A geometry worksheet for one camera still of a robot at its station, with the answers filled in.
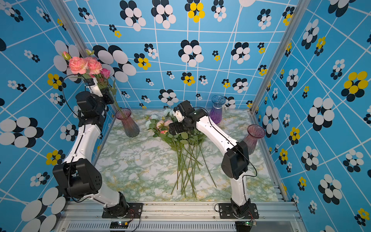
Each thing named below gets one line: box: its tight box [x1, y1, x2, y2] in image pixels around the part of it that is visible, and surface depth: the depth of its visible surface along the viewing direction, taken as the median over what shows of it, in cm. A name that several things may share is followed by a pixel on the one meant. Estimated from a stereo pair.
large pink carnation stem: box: [68, 56, 97, 88], surface depth 59 cm
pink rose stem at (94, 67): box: [85, 57, 117, 105], surface depth 66 cm
